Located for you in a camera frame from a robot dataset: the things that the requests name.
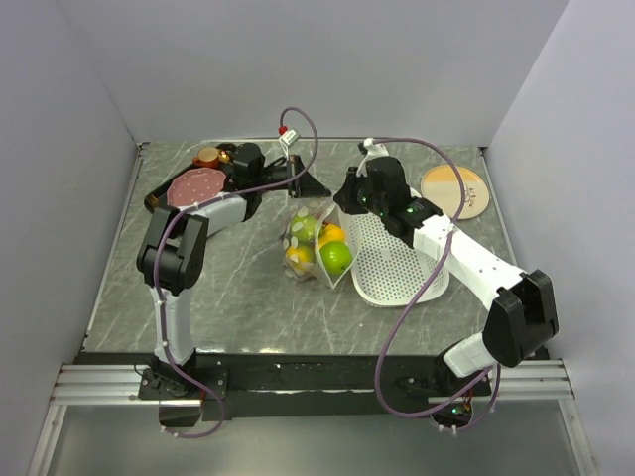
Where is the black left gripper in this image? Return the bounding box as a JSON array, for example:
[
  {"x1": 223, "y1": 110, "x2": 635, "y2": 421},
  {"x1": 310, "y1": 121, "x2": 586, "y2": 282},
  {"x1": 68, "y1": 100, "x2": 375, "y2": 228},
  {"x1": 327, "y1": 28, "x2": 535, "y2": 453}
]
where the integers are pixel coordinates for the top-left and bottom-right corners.
[{"x1": 253, "y1": 154, "x2": 330, "y2": 198}]

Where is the yellow pear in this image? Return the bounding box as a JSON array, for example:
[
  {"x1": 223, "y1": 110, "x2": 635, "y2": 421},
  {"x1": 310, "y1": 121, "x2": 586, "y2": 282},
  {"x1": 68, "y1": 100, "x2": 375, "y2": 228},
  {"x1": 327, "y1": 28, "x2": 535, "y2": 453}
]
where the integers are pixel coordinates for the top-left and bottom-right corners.
[{"x1": 318, "y1": 223, "x2": 346, "y2": 248}]

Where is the green apple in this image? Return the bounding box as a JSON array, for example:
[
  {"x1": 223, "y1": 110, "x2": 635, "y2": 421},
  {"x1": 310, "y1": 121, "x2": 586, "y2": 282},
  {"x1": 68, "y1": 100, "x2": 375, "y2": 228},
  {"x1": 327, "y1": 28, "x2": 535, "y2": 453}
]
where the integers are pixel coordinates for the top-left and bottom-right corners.
[
  {"x1": 319, "y1": 241, "x2": 353, "y2": 276},
  {"x1": 290, "y1": 214, "x2": 318, "y2": 243}
]

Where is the clear polka dot zip bag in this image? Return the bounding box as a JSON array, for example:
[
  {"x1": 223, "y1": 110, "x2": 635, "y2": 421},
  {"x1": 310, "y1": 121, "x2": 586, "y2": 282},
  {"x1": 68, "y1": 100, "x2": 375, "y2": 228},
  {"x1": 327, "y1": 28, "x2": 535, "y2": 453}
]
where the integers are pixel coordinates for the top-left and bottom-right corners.
[{"x1": 280, "y1": 198, "x2": 357, "y2": 289}]

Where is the yellow green mango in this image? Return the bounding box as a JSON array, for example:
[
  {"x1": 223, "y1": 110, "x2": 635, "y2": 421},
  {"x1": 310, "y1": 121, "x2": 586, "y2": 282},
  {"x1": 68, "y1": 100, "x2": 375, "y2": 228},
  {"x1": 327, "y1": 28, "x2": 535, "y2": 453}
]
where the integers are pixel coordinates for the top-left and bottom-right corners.
[{"x1": 285, "y1": 245, "x2": 316, "y2": 274}]

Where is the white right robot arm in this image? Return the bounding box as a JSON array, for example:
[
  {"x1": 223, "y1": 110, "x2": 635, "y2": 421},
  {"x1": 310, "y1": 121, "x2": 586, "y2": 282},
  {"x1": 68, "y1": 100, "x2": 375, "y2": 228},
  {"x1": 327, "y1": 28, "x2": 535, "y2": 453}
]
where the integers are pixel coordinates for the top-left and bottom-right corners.
[{"x1": 334, "y1": 156, "x2": 559, "y2": 395}]

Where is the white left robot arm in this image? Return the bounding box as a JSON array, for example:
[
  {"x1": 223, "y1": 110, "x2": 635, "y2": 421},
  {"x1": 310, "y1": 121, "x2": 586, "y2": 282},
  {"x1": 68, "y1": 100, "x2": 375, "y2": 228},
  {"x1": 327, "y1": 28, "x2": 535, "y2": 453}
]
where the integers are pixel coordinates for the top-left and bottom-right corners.
[{"x1": 136, "y1": 142, "x2": 331, "y2": 399}]

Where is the white perforated plastic basket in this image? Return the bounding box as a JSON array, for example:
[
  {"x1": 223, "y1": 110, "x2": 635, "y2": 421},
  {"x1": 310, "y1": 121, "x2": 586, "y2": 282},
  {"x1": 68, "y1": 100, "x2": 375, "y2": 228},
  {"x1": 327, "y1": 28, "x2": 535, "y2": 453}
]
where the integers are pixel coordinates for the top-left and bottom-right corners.
[{"x1": 338, "y1": 212, "x2": 438, "y2": 307}]

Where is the gold spoon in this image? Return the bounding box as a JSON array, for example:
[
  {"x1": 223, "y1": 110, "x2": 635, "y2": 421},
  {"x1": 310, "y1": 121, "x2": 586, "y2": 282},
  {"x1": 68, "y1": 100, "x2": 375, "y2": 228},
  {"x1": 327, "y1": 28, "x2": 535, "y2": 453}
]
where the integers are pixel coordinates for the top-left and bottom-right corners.
[{"x1": 218, "y1": 150, "x2": 233, "y2": 164}]

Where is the yellow cream round plate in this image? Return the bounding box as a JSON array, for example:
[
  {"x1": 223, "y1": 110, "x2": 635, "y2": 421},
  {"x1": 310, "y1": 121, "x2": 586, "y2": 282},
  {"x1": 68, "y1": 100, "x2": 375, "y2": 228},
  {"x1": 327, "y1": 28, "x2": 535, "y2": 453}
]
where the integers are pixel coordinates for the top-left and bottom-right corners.
[{"x1": 421, "y1": 165, "x2": 490, "y2": 220}]

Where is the orange cup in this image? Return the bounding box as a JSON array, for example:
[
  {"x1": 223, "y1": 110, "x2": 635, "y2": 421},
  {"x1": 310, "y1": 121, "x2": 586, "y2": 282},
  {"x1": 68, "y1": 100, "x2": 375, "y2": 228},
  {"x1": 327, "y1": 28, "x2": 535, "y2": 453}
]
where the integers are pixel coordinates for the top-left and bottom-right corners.
[{"x1": 192, "y1": 146, "x2": 221, "y2": 169}]

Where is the pink polka dot plate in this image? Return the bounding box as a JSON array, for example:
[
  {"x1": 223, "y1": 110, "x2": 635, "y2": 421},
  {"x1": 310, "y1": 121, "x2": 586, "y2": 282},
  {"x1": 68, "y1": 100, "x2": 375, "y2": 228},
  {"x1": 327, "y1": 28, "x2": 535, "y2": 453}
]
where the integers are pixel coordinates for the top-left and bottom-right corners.
[{"x1": 167, "y1": 168, "x2": 226, "y2": 208}]

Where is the black rectangular tray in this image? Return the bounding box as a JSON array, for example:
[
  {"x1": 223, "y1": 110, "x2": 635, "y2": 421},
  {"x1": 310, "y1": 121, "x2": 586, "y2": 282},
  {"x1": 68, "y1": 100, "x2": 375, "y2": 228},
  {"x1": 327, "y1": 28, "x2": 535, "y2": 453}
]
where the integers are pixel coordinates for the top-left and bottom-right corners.
[{"x1": 143, "y1": 142, "x2": 237, "y2": 213}]

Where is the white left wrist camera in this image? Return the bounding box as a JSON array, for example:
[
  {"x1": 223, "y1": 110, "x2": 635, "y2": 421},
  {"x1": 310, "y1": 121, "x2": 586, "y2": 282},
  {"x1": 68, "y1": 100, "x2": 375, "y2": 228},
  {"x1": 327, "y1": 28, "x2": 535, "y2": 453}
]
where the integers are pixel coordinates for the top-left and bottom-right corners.
[{"x1": 278, "y1": 125, "x2": 301, "y2": 149}]

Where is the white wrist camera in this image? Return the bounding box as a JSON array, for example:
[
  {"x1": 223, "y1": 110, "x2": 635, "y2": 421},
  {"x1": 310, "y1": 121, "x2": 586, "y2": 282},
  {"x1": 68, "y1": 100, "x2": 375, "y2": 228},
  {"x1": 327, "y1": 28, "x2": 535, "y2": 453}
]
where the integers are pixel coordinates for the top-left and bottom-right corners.
[
  {"x1": 356, "y1": 138, "x2": 389, "y2": 177},
  {"x1": 278, "y1": 125, "x2": 301, "y2": 149}
]

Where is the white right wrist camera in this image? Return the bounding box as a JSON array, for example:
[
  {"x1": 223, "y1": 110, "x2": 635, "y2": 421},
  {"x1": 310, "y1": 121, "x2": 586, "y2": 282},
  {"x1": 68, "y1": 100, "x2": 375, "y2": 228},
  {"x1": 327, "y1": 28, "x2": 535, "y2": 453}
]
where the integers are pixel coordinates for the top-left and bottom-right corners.
[{"x1": 356, "y1": 138, "x2": 389, "y2": 177}]

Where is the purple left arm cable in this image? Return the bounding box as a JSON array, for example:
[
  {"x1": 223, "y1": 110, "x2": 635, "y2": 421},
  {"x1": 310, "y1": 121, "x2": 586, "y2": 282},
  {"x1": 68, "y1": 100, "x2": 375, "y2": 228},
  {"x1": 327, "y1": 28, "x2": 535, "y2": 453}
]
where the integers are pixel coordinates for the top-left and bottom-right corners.
[{"x1": 152, "y1": 106, "x2": 319, "y2": 440}]

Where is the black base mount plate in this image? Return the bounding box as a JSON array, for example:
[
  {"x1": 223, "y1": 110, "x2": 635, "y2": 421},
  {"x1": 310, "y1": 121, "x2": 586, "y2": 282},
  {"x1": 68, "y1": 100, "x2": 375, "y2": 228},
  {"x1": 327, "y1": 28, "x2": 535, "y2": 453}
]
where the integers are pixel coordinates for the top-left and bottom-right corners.
[{"x1": 138, "y1": 354, "x2": 491, "y2": 427}]

